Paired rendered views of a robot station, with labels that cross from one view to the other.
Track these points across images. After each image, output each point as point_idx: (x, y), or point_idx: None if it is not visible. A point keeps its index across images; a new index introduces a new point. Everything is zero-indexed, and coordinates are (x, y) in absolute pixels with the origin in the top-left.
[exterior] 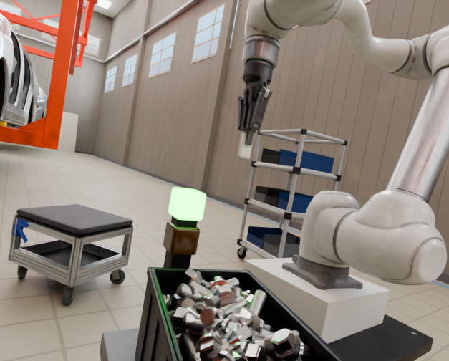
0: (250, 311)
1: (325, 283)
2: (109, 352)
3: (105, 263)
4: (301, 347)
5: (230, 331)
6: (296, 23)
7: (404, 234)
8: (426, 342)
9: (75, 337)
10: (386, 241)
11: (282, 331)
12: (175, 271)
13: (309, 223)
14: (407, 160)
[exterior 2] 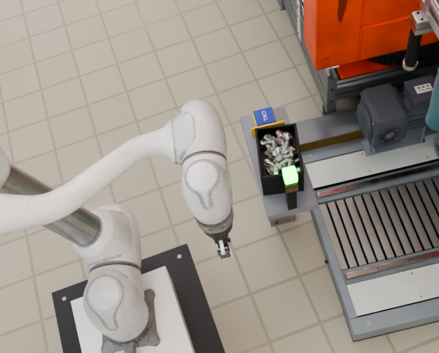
0: (274, 144)
1: (146, 291)
2: (313, 192)
3: None
4: (262, 139)
5: (282, 137)
6: None
7: (127, 211)
8: (66, 287)
9: None
10: (134, 220)
11: (268, 136)
12: None
13: (141, 300)
14: (82, 212)
